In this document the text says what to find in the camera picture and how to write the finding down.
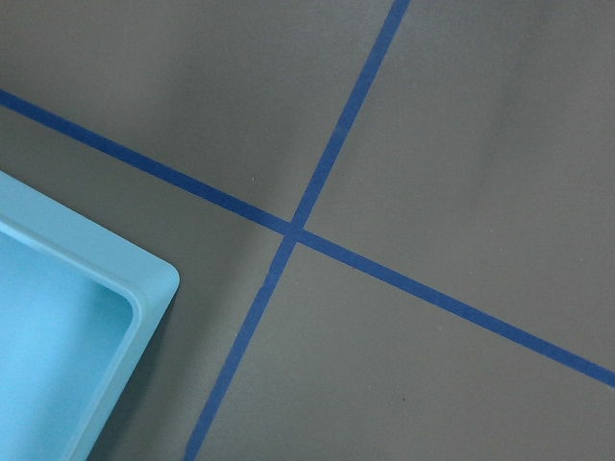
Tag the light blue plastic bin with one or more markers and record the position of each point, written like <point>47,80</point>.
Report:
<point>79,304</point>

